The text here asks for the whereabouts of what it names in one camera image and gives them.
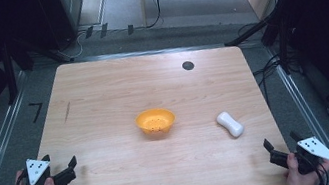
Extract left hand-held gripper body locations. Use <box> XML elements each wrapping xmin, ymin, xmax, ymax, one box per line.
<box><xmin>21</xmin><ymin>151</ymin><xmax>79</xmax><ymax>185</ymax></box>

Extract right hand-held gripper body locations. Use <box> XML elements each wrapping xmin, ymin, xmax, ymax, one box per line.
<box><xmin>266</xmin><ymin>133</ymin><xmax>329</xmax><ymax>181</ymax></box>

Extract white soap bar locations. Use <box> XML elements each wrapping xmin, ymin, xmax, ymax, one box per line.
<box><xmin>215</xmin><ymin>108</ymin><xmax>247</xmax><ymax>141</ymax></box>

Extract orange plastic bowl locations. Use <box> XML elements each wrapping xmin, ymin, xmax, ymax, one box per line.
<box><xmin>133</xmin><ymin>104</ymin><xmax>179</xmax><ymax>138</ymax></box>

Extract person's right hand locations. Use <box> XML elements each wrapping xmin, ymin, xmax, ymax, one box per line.
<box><xmin>279</xmin><ymin>145</ymin><xmax>329</xmax><ymax>185</ymax></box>

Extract black metal stand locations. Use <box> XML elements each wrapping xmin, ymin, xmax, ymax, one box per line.
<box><xmin>221</xmin><ymin>8</ymin><xmax>303</xmax><ymax>85</ymax></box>
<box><xmin>0</xmin><ymin>26</ymin><xmax>82</xmax><ymax>107</ymax></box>

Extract black round table grommet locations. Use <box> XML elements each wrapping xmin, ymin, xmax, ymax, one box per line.
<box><xmin>181</xmin><ymin>59</ymin><xmax>196</xmax><ymax>72</ymax></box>

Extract black tape piece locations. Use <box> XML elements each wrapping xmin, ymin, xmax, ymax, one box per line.
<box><xmin>97</xmin><ymin>22</ymin><xmax>111</xmax><ymax>39</ymax></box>
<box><xmin>126</xmin><ymin>24</ymin><xmax>136</xmax><ymax>37</ymax></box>
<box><xmin>83</xmin><ymin>24</ymin><xmax>96</xmax><ymax>40</ymax></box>

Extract black cabinet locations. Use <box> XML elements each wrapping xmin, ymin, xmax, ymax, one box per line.
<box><xmin>35</xmin><ymin>0</ymin><xmax>92</xmax><ymax>54</ymax></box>

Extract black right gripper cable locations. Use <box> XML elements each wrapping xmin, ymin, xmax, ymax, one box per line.
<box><xmin>299</xmin><ymin>146</ymin><xmax>329</xmax><ymax>185</ymax></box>

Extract black floor cables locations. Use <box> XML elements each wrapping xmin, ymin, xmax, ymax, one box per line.
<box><xmin>249</xmin><ymin>48</ymin><xmax>311</xmax><ymax>109</ymax></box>

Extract white floor cable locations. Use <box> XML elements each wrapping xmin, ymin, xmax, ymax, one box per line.
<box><xmin>65</xmin><ymin>29</ymin><xmax>93</xmax><ymax>61</ymax></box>

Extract black hanging cable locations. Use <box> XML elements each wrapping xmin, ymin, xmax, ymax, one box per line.
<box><xmin>140</xmin><ymin>0</ymin><xmax>169</xmax><ymax>30</ymax></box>

